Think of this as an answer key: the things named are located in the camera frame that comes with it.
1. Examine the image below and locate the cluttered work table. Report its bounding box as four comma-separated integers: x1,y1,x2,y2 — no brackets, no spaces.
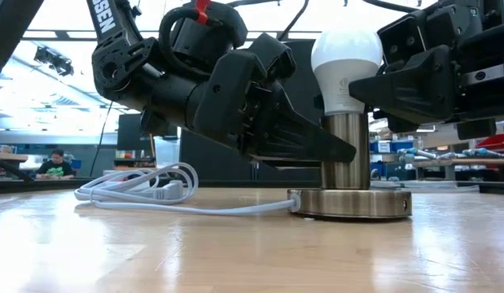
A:
414,156,504,181

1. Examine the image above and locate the silver hard drive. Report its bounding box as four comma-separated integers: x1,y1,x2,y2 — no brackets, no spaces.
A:
371,180,480,195

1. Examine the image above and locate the blue storage bin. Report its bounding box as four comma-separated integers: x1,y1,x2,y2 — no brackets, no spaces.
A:
392,140,415,154

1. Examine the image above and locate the white LED lightbulb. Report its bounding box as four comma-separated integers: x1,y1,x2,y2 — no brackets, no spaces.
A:
310,27,383,116

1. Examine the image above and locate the black aluminium table frame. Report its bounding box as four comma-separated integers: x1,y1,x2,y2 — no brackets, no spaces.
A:
0,177,504,195

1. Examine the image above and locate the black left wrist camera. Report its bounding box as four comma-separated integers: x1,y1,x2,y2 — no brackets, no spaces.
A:
247,32,297,82

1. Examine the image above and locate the red storage bin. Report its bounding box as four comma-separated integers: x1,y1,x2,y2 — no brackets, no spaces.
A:
475,132,504,152

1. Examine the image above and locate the black computer monitor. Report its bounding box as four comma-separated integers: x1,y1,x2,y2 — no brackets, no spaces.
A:
116,112,179,151

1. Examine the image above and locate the black hanging cable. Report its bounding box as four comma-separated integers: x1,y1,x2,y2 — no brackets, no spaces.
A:
88,101,114,178

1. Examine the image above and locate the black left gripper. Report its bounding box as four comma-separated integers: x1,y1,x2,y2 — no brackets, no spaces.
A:
194,48,357,168

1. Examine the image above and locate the wooden side table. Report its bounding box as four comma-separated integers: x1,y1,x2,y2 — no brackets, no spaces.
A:
0,152,31,182

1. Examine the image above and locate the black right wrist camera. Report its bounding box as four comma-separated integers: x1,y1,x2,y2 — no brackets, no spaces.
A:
377,10,430,68

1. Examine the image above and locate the thin black camera cable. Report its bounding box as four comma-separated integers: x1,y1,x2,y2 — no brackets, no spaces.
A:
363,0,419,13
226,0,310,42

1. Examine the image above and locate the thick black cable hose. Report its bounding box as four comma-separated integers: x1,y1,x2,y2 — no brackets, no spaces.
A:
158,6,220,81

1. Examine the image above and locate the red cable tie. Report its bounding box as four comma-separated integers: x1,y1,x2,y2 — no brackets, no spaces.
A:
194,0,212,25

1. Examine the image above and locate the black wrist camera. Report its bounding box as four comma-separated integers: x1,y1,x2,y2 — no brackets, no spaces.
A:
247,32,297,82
377,10,430,68

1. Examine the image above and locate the person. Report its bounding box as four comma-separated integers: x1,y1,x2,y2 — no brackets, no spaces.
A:
35,148,76,180

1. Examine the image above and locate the white lamp power cord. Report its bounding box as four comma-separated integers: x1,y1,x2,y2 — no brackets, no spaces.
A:
74,161,301,216

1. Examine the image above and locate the brushed metal lamp base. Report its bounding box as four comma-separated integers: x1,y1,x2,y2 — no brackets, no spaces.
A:
287,112,414,221

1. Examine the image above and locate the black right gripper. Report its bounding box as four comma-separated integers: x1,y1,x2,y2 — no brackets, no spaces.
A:
348,6,504,140

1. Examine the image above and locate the white plastic bin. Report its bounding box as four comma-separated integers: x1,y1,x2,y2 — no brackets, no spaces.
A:
153,136,182,168

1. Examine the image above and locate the black overhead crossbar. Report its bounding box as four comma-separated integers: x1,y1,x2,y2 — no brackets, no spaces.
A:
21,28,322,42

